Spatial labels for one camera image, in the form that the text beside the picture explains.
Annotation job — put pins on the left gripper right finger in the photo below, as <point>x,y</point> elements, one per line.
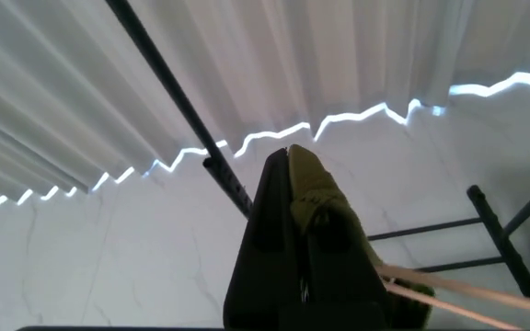
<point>338,276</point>

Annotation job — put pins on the black clothes rack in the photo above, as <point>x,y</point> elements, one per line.
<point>177,96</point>

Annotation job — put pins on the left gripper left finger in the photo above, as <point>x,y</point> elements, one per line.
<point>269,257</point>

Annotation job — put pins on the green printed garment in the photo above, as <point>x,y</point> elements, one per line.
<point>311,184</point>

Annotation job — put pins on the pink clothes hanger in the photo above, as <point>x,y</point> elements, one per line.
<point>476,290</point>

